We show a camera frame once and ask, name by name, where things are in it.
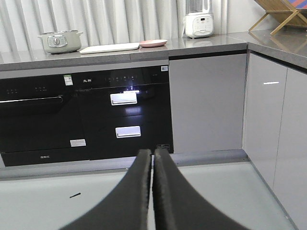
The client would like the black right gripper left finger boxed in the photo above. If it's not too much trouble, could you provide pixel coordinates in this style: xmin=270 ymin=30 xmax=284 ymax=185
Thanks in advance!
xmin=62 ymin=149 xmax=152 ymax=230

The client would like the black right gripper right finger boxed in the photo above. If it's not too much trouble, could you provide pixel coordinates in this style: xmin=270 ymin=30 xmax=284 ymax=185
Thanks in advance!
xmin=153 ymin=149 xmax=246 ymax=230

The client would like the pink round plate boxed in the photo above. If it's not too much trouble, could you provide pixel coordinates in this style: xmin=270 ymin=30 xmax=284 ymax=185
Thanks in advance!
xmin=139 ymin=39 xmax=168 ymax=48

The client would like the white bear-print serving tray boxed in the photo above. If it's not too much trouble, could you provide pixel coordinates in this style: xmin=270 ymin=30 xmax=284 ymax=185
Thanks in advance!
xmin=79 ymin=43 xmax=140 ymax=54

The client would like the black two-drawer sterilizer cabinet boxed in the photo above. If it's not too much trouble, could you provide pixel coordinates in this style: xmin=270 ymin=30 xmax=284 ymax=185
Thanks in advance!
xmin=72 ymin=65 xmax=174 ymax=160

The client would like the black built-in dishwasher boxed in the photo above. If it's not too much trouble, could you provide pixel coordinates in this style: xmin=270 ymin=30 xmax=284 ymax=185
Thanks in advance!
xmin=0 ymin=74 xmax=89 ymax=167

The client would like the grey side cabinet door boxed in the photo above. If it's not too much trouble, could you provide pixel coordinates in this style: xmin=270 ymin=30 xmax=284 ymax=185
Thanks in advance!
xmin=243 ymin=54 xmax=307 ymax=230

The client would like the pale green electric cooking pot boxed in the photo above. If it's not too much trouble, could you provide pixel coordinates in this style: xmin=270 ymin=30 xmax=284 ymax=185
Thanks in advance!
xmin=37 ymin=30 xmax=83 ymax=54

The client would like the white pleated curtain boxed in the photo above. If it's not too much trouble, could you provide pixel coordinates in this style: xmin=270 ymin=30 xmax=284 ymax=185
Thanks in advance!
xmin=0 ymin=0 xmax=264 ymax=53

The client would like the white blender appliance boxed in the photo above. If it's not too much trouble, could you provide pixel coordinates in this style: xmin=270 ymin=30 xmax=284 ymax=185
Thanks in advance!
xmin=185 ymin=0 xmax=214 ymax=38

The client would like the wooden dish rack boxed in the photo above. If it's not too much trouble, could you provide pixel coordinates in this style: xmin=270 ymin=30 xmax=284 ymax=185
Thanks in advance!
xmin=248 ymin=0 xmax=307 ymax=35

